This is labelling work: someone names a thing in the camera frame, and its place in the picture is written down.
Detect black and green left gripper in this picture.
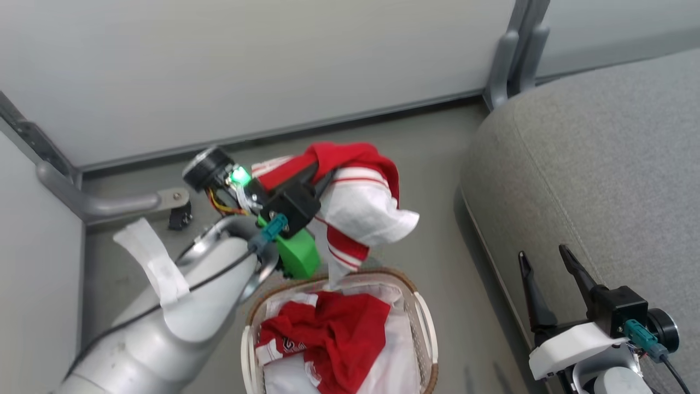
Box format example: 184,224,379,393
260,161,338,281

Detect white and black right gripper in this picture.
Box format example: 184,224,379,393
518,244,650,381

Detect red and white striped garment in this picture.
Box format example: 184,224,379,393
252,141,421,291

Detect white wicker laundry basket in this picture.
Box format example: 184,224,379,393
241,267,439,394

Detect red white clothes in basket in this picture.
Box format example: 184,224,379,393
262,283,423,394

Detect grey fabric sofa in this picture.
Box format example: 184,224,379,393
459,48,700,394

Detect black caster wheel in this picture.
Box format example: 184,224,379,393
168,201,194,231

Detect red printed garment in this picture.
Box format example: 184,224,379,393
256,291,392,394

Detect white tape strip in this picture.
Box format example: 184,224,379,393
113,217,191,307

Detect long grey partition foot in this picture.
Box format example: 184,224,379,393
35,161,190,225

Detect short grey partition foot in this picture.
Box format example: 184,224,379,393
515,22,551,92
483,30,519,111

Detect yellow and red wires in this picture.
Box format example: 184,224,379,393
206,187,248,217

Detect right arm black cable teal plug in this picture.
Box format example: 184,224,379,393
623,319,693,394

